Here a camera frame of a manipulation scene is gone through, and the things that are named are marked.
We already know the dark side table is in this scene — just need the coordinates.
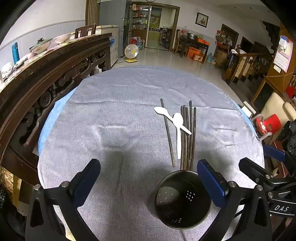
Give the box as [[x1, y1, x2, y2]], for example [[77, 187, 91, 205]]
[[180, 35, 209, 64]]

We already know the framed wall picture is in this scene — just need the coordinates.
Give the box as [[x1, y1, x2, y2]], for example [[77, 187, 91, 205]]
[[195, 12, 209, 28]]

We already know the dark chopstick one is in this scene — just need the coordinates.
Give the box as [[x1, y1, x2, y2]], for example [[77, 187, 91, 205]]
[[180, 106, 184, 170]]

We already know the red plastic stool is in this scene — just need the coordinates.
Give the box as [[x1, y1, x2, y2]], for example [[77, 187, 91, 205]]
[[255, 114, 281, 134]]

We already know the dark chopstick separate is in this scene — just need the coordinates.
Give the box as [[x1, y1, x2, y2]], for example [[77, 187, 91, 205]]
[[160, 98, 176, 168]]

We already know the orange box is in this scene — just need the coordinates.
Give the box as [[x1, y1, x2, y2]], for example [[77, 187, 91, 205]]
[[187, 47, 201, 58]]

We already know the gray table cloth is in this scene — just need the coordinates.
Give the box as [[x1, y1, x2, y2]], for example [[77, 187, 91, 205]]
[[38, 66, 264, 240]]

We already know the water jug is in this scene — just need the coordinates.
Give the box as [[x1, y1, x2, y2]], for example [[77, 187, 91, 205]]
[[206, 53, 213, 64]]

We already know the lidded green ceramic bowl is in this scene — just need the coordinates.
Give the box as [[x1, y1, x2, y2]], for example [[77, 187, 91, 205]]
[[29, 38, 52, 54]]

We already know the gray refrigerator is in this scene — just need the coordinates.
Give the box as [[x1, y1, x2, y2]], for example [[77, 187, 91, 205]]
[[99, 0, 128, 57]]

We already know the blue thermos bottle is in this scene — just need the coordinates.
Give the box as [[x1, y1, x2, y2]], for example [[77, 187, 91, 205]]
[[11, 42, 20, 64]]

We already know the blue under cloth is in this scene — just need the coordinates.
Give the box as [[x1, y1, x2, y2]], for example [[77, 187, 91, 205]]
[[38, 88, 76, 155]]

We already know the wooden chair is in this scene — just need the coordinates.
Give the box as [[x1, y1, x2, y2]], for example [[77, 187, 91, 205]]
[[74, 24, 96, 39]]

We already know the dark chopstick two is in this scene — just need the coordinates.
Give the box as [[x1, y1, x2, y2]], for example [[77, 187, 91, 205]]
[[183, 105, 187, 170]]

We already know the white chest freezer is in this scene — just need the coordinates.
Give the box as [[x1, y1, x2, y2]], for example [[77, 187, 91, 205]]
[[66, 25, 118, 72]]

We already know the dark chopstick five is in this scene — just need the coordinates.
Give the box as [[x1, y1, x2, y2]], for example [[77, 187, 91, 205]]
[[190, 107, 197, 171]]

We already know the carved dark wooden sideboard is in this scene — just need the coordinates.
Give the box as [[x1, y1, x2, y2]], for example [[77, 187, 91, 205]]
[[1, 33, 111, 185]]

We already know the cream armchair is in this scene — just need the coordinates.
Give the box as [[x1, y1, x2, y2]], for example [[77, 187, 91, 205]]
[[260, 92, 296, 144]]

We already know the dark chopstick four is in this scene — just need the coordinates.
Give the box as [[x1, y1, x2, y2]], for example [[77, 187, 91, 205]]
[[189, 100, 193, 161]]

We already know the white spoon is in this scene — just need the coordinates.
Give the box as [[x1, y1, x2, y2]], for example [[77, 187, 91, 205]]
[[154, 106, 192, 135], [173, 113, 183, 160]]

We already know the metal utensil holder cup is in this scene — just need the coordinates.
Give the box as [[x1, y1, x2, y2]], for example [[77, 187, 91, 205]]
[[147, 170, 211, 230]]

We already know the dark chopstick three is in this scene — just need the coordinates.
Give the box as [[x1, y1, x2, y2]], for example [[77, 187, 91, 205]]
[[186, 107, 190, 170]]

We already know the round electric heater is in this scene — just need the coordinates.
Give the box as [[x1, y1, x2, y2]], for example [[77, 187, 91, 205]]
[[125, 44, 139, 63]]

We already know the wall calendar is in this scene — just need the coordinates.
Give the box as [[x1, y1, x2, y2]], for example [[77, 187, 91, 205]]
[[273, 35, 293, 73]]

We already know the pink ceramic bowl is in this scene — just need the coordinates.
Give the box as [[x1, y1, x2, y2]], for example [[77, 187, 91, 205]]
[[52, 33, 71, 44]]

